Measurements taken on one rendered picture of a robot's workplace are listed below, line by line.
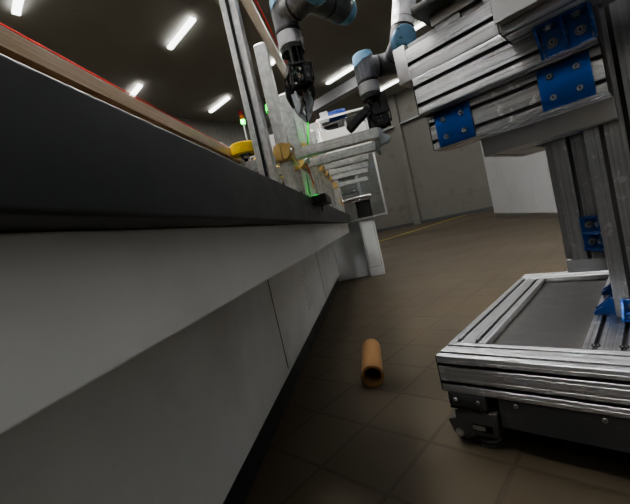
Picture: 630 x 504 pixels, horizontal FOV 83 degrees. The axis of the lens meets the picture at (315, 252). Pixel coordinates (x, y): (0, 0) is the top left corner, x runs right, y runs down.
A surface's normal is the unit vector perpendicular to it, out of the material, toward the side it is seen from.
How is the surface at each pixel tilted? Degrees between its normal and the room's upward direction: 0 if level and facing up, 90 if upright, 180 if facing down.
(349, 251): 90
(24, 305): 90
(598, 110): 90
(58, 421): 90
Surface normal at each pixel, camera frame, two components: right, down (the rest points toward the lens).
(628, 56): -0.68, 0.19
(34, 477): 0.97, -0.21
